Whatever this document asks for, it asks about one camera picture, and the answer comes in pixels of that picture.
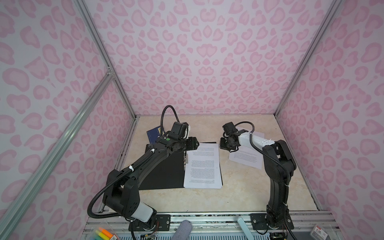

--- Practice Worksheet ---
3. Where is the red folder black inside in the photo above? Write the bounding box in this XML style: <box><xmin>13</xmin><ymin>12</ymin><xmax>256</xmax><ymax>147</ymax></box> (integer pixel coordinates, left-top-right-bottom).
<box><xmin>138</xmin><ymin>141</ymin><xmax>223</xmax><ymax>190</ymax></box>

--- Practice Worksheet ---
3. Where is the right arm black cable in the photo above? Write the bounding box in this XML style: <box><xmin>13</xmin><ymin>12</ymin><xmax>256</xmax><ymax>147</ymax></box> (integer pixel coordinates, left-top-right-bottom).
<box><xmin>233</xmin><ymin>121</ymin><xmax>292</xmax><ymax>187</ymax></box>

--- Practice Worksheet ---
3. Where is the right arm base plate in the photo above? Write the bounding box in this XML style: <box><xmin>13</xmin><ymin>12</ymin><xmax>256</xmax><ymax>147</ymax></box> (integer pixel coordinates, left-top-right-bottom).
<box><xmin>250</xmin><ymin>213</ymin><xmax>295</xmax><ymax>231</ymax></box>

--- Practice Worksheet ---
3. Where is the highlighter pens box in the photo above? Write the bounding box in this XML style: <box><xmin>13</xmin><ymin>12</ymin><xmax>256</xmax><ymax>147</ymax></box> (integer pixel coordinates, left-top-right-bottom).
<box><xmin>90</xmin><ymin>228</ymin><xmax>119</xmax><ymax>240</ymax></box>

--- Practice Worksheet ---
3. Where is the blue booklet yellow label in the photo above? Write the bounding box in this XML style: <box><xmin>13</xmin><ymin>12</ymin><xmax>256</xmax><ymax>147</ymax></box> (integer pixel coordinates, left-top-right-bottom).
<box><xmin>147</xmin><ymin>126</ymin><xmax>161</xmax><ymax>144</ymax></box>

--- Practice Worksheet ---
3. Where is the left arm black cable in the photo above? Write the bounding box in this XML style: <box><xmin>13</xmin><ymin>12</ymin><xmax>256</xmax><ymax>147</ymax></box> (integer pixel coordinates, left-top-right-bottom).
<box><xmin>159</xmin><ymin>104</ymin><xmax>181</xmax><ymax>136</ymax></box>

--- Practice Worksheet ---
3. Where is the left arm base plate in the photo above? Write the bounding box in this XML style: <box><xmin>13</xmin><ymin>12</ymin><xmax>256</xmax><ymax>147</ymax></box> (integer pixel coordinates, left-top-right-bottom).
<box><xmin>129</xmin><ymin>214</ymin><xmax>171</xmax><ymax>232</ymax></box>

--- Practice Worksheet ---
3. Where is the red white label box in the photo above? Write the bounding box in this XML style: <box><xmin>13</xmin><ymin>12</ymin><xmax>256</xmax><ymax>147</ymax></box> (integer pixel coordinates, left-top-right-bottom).
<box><xmin>310</xmin><ymin>225</ymin><xmax>329</xmax><ymax>240</ymax></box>

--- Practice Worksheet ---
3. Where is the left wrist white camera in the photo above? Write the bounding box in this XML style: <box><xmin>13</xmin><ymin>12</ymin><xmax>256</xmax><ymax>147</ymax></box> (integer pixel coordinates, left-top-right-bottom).
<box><xmin>184</xmin><ymin>125</ymin><xmax>191</xmax><ymax>139</ymax></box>

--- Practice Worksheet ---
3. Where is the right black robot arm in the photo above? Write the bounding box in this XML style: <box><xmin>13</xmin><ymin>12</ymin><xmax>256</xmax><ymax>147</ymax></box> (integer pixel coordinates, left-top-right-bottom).
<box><xmin>220</xmin><ymin>121</ymin><xmax>297</xmax><ymax>231</ymax></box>

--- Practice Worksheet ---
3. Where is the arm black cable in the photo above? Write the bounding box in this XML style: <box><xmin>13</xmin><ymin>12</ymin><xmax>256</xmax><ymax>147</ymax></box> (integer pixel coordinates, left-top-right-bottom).
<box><xmin>233</xmin><ymin>121</ymin><xmax>292</xmax><ymax>187</ymax></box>
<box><xmin>159</xmin><ymin>104</ymin><xmax>181</xmax><ymax>136</ymax></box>

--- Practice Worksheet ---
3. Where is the grey foam roller handle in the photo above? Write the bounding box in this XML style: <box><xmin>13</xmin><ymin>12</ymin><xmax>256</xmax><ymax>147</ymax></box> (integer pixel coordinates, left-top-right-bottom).
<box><xmin>172</xmin><ymin>220</ymin><xmax>193</xmax><ymax>240</ymax></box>

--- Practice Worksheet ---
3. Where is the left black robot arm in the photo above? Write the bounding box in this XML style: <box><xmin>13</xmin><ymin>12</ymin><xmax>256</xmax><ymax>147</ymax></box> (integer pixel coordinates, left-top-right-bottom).
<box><xmin>87</xmin><ymin>122</ymin><xmax>200</xmax><ymax>230</ymax></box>

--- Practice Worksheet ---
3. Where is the light blue tool handle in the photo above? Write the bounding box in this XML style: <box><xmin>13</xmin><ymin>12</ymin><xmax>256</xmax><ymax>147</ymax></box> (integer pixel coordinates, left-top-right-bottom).
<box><xmin>237</xmin><ymin>217</ymin><xmax>254</xmax><ymax>240</ymax></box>

